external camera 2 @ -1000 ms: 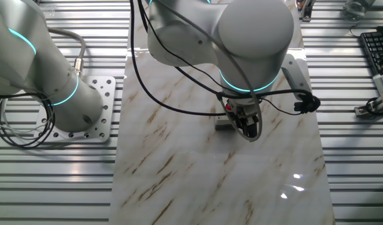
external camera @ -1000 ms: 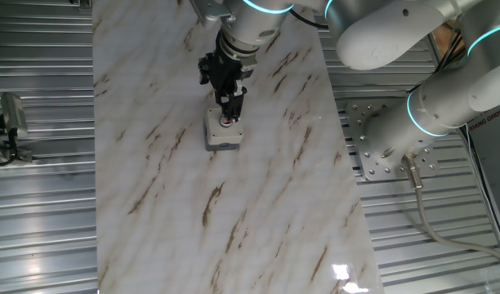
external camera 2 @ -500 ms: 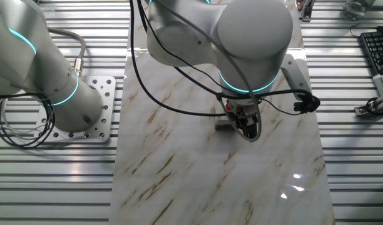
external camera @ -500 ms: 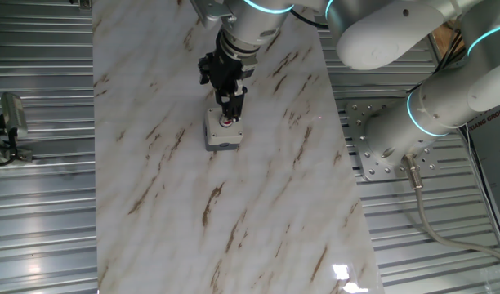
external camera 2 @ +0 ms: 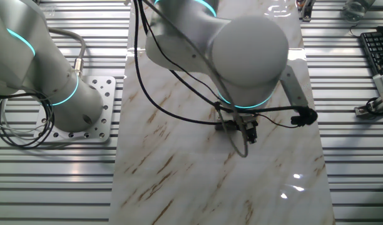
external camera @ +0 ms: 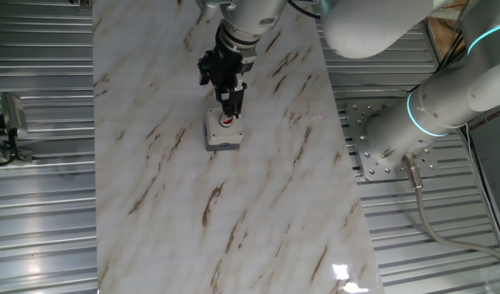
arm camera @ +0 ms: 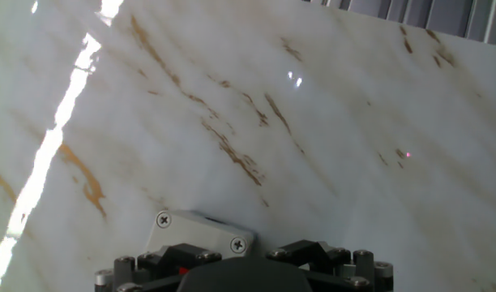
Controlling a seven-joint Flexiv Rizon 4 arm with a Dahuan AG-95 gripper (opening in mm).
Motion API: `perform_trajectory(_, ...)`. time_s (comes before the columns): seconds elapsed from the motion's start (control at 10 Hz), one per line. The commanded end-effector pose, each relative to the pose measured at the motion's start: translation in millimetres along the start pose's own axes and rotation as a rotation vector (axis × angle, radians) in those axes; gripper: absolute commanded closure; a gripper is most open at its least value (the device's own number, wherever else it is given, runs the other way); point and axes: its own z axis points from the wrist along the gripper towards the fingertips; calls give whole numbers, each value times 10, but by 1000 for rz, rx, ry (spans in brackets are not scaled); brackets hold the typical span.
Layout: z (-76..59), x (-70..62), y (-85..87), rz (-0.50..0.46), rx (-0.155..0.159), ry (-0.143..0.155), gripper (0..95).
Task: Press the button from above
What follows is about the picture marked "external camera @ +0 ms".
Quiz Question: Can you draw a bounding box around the thick black cable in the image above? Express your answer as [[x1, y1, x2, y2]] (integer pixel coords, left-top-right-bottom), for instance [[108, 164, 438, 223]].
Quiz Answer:
[[286, 0, 323, 20]]

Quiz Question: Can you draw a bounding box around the printed white poster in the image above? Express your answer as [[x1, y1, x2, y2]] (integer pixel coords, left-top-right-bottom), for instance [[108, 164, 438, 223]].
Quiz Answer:
[[464, 104, 500, 246]]

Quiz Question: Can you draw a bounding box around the marble pattern mat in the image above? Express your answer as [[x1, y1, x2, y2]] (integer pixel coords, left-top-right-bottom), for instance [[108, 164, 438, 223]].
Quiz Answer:
[[92, 0, 385, 294]]

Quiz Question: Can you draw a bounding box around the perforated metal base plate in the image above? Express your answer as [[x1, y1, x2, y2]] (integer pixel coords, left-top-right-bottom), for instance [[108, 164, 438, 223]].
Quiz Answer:
[[344, 100, 441, 183]]

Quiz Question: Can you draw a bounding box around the brown wooden board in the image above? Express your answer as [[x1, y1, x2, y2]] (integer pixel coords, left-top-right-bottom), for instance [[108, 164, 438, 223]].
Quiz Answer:
[[426, 14, 467, 65]]

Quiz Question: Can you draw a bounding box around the small metal bracket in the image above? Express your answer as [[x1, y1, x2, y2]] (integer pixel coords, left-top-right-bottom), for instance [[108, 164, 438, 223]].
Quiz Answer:
[[68, 0, 94, 12]]

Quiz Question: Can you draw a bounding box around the grey cable with metal connector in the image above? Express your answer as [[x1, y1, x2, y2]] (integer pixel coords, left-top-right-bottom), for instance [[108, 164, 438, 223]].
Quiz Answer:
[[400, 153, 500, 266]]

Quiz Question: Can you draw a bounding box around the silver camera mount bracket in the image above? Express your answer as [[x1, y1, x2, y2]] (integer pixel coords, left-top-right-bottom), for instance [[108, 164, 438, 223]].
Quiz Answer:
[[194, 0, 234, 18]]

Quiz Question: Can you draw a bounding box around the silver camera on mount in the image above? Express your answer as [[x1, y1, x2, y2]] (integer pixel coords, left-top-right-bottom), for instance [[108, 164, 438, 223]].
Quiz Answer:
[[0, 91, 34, 167]]

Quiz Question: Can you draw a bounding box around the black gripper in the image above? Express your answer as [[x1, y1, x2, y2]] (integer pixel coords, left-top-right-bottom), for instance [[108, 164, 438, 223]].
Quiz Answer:
[[208, 24, 257, 119]]

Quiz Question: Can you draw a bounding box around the grey button box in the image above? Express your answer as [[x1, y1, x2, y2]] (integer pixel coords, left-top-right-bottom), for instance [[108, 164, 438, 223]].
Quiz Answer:
[[203, 106, 245, 153]]

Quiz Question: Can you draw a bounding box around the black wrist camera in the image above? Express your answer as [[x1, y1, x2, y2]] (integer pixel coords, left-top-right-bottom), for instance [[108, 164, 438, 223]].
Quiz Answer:
[[197, 51, 215, 87]]

